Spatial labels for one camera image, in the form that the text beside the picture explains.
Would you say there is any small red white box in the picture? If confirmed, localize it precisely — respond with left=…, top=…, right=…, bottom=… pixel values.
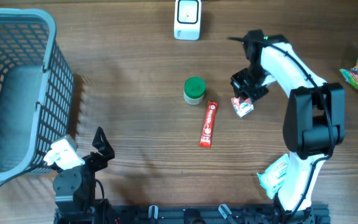
left=231, top=97, right=254, bottom=118

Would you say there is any red Nescafe stick sachet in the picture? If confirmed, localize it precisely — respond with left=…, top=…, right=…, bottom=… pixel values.
left=199, top=101, right=219, bottom=148

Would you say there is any green lid plastic jar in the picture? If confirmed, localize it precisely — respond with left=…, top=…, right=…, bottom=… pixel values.
left=183, top=77, right=206, bottom=105

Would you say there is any teal white tissue pack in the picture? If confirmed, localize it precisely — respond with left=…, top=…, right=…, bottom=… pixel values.
left=257, top=154, right=289, bottom=199

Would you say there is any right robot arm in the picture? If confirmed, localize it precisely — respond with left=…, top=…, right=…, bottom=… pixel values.
left=231, top=30, right=345, bottom=223

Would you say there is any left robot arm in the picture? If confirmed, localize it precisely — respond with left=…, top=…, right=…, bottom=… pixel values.
left=53, top=127, right=121, bottom=224

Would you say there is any white barcode scanner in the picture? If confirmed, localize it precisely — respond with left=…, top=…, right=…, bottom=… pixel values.
left=173, top=0, right=202, bottom=40

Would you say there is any grey plastic mesh basket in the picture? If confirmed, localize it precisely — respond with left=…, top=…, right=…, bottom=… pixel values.
left=0, top=8, right=75, bottom=181

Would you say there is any black left camera cable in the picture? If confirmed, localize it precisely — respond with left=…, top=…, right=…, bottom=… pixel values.
left=0, top=164, right=55, bottom=224

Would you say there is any black camera cable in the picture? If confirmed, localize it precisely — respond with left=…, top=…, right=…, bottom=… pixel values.
left=268, top=43, right=335, bottom=218
left=0, top=164, right=55, bottom=224

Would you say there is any black right camera cable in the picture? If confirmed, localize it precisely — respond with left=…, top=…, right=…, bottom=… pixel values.
left=268, top=43, right=335, bottom=218

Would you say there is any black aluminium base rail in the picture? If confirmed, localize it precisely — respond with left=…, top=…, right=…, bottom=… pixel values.
left=53, top=203, right=331, bottom=224

